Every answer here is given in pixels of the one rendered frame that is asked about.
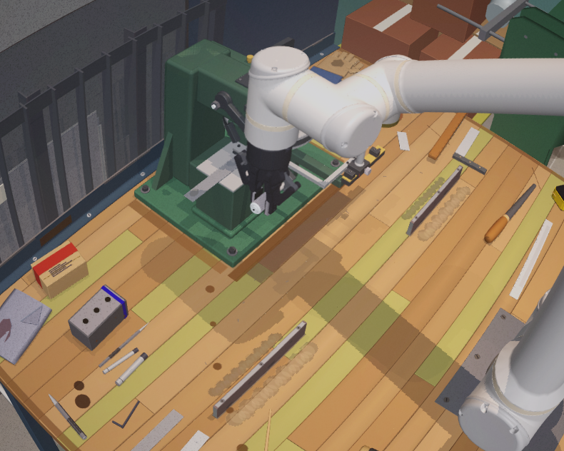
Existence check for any green turret punch body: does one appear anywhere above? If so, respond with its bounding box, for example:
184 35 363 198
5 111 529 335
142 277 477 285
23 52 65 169
134 39 387 268

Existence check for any dark grey rail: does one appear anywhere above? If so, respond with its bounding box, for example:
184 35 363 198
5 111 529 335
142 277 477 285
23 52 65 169
406 165 464 236
211 320 308 419

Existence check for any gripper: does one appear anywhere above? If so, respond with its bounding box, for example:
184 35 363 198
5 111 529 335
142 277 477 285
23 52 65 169
245 143 303 216

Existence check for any file with orange handle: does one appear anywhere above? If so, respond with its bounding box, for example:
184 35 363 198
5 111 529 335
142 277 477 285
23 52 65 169
483 183 538 245

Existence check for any grey scriber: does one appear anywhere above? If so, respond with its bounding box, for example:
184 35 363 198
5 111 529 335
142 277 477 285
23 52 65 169
97 322 149 368

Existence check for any black hex key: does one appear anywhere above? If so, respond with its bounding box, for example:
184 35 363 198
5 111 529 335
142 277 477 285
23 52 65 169
111 399 141 430

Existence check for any brown clipboard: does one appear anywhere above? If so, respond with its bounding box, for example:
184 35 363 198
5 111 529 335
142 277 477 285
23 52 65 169
316 49 373 80

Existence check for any grey booklet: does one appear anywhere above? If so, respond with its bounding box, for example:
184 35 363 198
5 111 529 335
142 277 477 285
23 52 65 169
0 288 54 365

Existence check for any dark sheet metal rack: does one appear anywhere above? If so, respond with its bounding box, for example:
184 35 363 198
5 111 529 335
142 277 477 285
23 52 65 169
0 0 228 283

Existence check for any black punch lever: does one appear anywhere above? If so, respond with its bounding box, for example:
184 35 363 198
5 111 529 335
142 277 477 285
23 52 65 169
210 91 248 146

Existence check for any white paper strip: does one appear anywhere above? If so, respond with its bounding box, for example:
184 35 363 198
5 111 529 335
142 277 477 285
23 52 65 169
180 430 211 451

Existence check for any yellow black gauge finger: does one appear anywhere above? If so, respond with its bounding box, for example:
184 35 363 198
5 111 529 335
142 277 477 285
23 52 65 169
341 157 373 185

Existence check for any grey utility knife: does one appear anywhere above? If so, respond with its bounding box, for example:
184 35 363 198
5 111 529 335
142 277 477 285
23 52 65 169
47 393 89 441

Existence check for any long white strip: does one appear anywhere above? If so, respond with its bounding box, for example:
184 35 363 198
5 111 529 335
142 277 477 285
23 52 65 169
509 218 554 301

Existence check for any blue notebook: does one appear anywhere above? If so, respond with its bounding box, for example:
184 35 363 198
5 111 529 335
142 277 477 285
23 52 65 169
309 65 347 86

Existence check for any grey block with blue band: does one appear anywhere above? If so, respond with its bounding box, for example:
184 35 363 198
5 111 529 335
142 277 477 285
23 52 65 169
67 284 129 352

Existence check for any red and tan box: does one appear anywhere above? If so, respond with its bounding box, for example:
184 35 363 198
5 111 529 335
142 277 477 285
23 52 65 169
30 241 90 300

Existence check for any green machine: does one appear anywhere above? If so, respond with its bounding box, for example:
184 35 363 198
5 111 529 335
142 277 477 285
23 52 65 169
488 6 564 166

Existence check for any grey mounting plate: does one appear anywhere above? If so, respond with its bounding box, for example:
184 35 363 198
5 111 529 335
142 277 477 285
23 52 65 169
434 307 538 420

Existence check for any grey try square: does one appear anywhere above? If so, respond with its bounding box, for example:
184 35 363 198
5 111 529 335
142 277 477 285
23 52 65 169
452 126 488 176

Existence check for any grey steel strip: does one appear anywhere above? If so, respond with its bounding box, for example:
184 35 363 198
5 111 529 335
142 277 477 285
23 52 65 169
184 166 238 203

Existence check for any brown wooden strip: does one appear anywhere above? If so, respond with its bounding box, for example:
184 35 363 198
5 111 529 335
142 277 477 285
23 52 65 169
427 112 469 162

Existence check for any white marker pen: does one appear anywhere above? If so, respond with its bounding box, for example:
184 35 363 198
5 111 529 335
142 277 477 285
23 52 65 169
114 352 149 387
101 347 140 375

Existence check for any red-brown bench vise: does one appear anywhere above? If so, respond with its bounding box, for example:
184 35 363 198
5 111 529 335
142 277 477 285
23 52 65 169
340 0 533 68

